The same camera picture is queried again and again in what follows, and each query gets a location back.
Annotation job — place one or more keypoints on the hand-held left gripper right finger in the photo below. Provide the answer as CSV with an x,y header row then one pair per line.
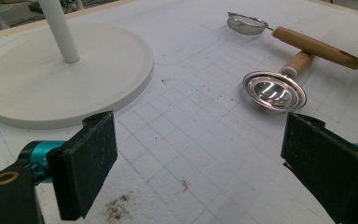
x,y
329,168

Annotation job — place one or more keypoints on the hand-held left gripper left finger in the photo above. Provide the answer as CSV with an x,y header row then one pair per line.
x,y
84,168

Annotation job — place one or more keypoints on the white hook rack stand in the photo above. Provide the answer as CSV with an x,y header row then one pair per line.
x,y
74,87

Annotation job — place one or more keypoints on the white grid mat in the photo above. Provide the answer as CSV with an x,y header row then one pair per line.
x,y
199,140

